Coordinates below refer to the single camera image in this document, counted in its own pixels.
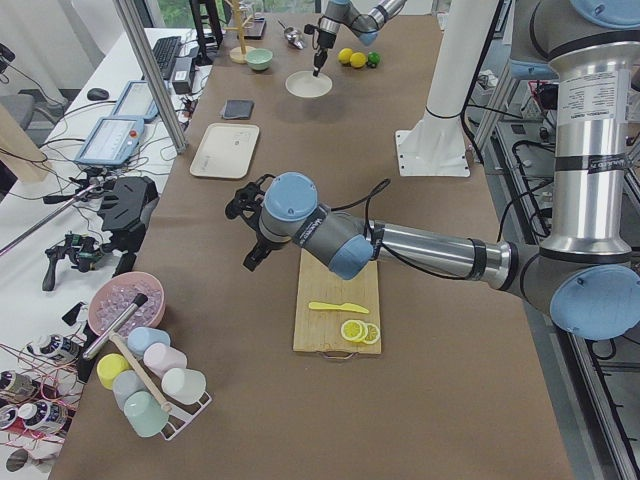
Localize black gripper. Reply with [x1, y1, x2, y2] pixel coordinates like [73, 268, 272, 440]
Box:
[304, 17, 340, 77]
[225, 173, 286, 271]

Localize round cream plate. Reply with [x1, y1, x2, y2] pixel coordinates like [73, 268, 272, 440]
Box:
[285, 71, 333, 98]

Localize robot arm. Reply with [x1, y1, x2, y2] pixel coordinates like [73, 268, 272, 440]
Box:
[304, 0, 405, 77]
[225, 1, 639, 341]

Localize beige rectangular tray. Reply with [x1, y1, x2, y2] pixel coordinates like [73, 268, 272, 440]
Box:
[189, 123, 260, 180]

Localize yellow lemon outer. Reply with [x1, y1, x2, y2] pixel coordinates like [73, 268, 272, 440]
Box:
[337, 48, 354, 65]

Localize metal scoop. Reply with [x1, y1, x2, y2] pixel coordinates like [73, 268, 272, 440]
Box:
[278, 19, 306, 50]

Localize yellow lemon near lime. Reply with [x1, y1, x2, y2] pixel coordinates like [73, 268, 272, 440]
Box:
[348, 52, 368, 69]

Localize green lime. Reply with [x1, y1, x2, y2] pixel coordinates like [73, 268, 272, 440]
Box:
[367, 52, 381, 68]

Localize mint green bowl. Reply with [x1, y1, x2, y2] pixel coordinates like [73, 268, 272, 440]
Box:
[245, 48, 274, 72]

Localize yellow plastic knife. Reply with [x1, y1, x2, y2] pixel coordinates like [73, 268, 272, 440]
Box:
[308, 301, 370, 314]

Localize wooden mug tree stand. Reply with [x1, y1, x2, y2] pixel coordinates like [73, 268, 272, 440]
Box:
[224, 0, 255, 64]

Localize wooden cutting board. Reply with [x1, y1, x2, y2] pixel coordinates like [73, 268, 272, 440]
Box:
[292, 246, 382, 360]

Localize front lemon slice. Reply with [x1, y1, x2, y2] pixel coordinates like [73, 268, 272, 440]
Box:
[340, 319, 368, 343]

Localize lemon slice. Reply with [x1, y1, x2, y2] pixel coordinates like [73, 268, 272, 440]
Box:
[362, 323, 381, 345]
[340, 319, 368, 343]

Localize rear lemon slice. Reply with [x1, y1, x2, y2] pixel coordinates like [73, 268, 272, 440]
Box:
[362, 323, 381, 345]

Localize light blue cup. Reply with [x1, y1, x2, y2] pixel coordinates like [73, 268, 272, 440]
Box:
[127, 327, 171, 358]

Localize pink cup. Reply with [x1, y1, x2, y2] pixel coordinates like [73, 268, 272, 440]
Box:
[143, 342, 188, 378]

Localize white cup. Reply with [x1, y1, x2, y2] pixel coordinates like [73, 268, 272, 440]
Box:
[161, 368, 206, 405]

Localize black keyboard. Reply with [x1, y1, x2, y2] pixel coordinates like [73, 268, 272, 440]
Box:
[152, 36, 181, 80]

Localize pink bowl with ice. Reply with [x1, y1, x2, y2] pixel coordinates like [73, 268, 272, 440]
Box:
[88, 272, 165, 337]

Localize black and steel muddler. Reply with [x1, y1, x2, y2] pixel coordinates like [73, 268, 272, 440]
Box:
[82, 293, 148, 361]

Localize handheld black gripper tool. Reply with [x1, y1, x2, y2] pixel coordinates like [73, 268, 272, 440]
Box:
[42, 233, 106, 292]

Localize near teach pendant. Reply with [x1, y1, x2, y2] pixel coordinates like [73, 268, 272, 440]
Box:
[74, 116, 145, 167]

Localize teach pendant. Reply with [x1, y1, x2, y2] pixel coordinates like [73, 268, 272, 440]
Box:
[111, 80, 159, 123]
[74, 116, 145, 167]

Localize grey cup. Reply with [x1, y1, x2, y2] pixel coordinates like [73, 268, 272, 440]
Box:
[112, 370, 148, 411]

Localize yellow cup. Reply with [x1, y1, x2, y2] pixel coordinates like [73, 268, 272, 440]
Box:
[97, 353, 131, 390]

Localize far teach pendant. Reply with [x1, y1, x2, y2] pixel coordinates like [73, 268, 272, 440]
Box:
[111, 80, 159, 123]

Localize mint green cup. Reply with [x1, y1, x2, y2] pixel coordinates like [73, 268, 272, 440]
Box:
[123, 391, 169, 438]

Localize black computer mouse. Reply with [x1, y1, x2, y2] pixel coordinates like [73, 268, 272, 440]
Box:
[86, 88, 110, 101]

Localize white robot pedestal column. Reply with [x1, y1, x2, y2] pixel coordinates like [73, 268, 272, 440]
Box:
[396, 0, 500, 177]

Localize white wire cup rack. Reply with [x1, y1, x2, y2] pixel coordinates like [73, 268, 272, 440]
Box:
[160, 392, 214, 441]

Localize aluminium frame post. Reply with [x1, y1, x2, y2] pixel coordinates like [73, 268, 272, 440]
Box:
[113, 0, 187, 154]

